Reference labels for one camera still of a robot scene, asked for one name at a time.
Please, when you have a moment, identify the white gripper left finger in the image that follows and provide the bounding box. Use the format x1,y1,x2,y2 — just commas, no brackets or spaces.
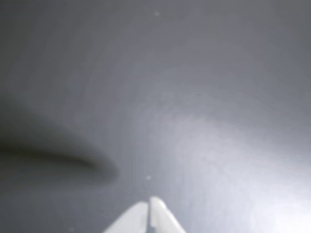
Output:
103,201,149,233

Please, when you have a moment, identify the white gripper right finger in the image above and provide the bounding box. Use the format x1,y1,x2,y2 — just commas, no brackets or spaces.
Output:
149,196,187,233

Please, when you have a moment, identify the dark grey table mat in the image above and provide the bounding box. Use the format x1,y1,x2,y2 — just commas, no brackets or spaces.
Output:
0,0,311,233

